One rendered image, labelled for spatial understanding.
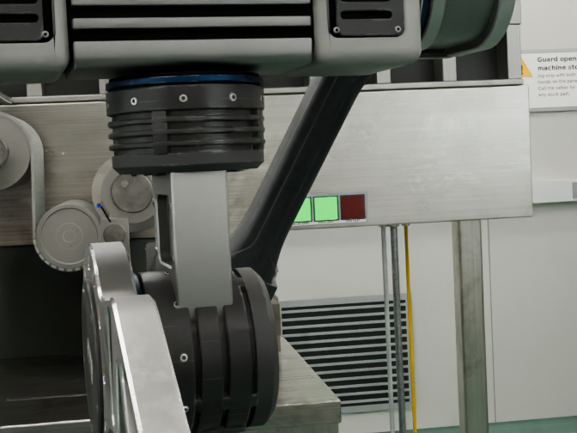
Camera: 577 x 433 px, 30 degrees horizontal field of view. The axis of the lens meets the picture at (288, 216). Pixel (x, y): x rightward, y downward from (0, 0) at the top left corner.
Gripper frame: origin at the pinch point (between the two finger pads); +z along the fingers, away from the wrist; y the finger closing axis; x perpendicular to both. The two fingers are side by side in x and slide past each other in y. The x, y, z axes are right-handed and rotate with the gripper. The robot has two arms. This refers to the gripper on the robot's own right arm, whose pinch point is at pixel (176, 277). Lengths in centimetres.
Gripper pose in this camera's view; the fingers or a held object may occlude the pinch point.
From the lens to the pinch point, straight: 195.5
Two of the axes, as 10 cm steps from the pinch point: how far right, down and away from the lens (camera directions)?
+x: -1.0, -9.1, 4.1
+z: -0.9, 4.2, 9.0
